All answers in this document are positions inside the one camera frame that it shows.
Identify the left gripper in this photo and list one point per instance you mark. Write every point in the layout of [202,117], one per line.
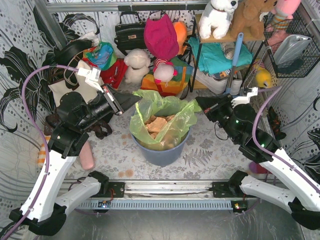
[113,101]

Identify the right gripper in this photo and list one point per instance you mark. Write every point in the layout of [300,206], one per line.
[214,113]

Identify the blue floor squeegee mop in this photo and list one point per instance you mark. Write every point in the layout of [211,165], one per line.
[233,62]

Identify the green trash bag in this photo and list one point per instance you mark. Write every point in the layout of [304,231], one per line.
[152,103]

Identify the blue trash bin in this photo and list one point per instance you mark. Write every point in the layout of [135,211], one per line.
[165,157]

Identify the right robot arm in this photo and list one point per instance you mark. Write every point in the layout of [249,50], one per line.
[301,195]

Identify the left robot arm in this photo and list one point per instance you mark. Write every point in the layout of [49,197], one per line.
[45,212]

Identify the rainbow striped bag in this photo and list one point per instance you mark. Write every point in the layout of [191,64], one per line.
[173,87]

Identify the colourful printed bag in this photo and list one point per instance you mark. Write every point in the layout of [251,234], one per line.
[102,56]

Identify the magenta cloth bag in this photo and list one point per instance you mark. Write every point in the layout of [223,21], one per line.
[160,38]

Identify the silver foil bag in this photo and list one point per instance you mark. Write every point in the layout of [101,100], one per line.
[291,48]

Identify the white sneakers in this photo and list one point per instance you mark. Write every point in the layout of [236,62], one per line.
[218,84]

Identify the red cloth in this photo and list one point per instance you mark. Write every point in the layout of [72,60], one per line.
[115,74]

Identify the brown patterned handbag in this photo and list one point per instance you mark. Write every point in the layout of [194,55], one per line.
[101,128]

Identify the crumpled brown paper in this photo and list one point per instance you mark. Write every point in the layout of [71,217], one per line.
[154,125]

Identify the cream plush sheep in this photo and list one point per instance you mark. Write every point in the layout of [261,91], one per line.
[138,63]

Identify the teal folded cloth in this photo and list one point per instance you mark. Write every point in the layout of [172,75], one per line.
[212,59]

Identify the pink white plush doll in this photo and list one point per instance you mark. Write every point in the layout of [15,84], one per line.
[163,71]

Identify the yellow plush duck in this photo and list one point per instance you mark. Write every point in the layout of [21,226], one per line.
[263,77]

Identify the pink plush roll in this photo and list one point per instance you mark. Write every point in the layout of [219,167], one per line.
[86,157]

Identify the black leather handbag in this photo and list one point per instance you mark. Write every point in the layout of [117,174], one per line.
[130,36]

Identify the black round hat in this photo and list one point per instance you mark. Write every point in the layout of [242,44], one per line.
[65,55]

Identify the orange plush toy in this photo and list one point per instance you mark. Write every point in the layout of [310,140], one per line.
[181,33]

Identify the magenta striped sock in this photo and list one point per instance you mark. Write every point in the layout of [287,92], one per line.
[256,168]

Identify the black wooden shelf rack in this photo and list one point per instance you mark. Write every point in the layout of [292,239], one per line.
[195,54]

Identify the white plush dog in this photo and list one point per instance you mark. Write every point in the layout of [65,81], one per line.
[216,18]

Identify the brown teddy bear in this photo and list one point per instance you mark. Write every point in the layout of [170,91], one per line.
[248,15]

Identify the orange checkered cloth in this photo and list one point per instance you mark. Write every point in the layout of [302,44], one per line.
[41,156]

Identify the pink plush toy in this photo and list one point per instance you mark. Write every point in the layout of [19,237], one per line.
[283,13]

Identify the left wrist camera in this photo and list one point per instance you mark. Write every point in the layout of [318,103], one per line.
[91,77]

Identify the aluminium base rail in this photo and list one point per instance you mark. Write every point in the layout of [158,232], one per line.
[170,188]

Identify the black wire basket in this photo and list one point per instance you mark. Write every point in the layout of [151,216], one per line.
[303,65]

